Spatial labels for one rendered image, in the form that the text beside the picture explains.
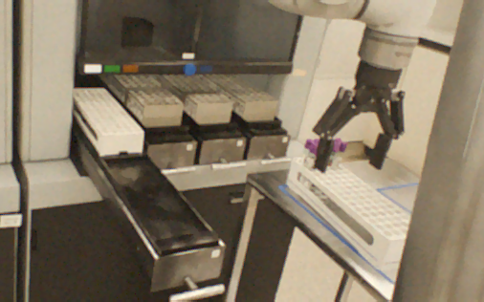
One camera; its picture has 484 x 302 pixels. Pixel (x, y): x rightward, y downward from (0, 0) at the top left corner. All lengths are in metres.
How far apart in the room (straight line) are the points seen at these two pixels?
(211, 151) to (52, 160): 0.40
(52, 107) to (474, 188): 0.97
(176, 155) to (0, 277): 0.51
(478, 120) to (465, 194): 0.04
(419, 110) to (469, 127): 3.01
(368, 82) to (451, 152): 0.60
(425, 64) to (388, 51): 2.42
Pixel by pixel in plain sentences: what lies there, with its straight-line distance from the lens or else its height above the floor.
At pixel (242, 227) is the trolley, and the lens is 1.16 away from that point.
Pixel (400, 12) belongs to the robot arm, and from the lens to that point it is 0.90.
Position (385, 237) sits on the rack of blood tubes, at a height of 0.88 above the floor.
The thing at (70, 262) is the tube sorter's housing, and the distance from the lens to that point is 1.31.
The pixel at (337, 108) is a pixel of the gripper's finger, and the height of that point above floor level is 1.05.
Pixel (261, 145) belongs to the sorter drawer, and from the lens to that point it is 1.37.
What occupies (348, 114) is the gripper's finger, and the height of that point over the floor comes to 1.03.
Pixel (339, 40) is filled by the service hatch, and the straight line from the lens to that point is 3.13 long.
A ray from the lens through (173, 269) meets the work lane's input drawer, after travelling 0.86.
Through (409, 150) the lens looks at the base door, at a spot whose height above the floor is 0.20.
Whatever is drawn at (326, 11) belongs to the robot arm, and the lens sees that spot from 0.85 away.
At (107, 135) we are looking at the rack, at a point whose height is 0.86.
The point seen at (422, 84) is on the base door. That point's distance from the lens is 3.34.
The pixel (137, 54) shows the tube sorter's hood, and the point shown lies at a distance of 1.18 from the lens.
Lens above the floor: 1.31
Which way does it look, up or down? 24 degrees down
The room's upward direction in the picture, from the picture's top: 9 degrees clockwise
